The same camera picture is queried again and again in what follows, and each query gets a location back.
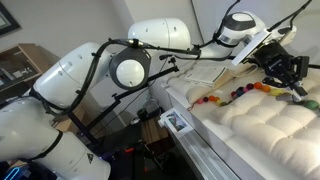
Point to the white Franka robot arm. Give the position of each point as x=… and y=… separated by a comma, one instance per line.
x=160, y=31

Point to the white printed booklet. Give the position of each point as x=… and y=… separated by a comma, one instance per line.
x=206, y=74

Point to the multicolour felt ball garland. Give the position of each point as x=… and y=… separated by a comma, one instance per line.
x=258, y=85

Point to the dark picture frame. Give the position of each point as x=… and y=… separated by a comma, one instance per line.
x=6, y=21

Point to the large white tufted cushion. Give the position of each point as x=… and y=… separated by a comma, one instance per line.
x=266, y=130

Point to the wooden wall shelf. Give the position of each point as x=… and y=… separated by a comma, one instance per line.
x=23, y=56

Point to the black articulated camera stand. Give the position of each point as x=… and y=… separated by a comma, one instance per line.
x=110, y=106

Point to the blue lit controller box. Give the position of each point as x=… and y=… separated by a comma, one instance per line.
x=11, y=173

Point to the white wrist camera mount plate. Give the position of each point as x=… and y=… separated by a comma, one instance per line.
x=250, y=48

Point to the brown wooden stool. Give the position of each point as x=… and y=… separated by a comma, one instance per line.
x=153, y=130

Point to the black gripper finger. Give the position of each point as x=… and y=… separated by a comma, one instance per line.
x=300, y=68
x=278, y=81

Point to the white framed photo card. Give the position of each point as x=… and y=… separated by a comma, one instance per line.
x=176, y=121

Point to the tan cardboard box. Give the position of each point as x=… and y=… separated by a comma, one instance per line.
x=71, y=125

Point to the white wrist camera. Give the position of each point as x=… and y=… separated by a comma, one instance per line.
x=283, y=35

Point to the small cream cushion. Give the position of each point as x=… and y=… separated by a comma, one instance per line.
x=186, y=88

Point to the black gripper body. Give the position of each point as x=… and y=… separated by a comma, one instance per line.
x=271, y=58

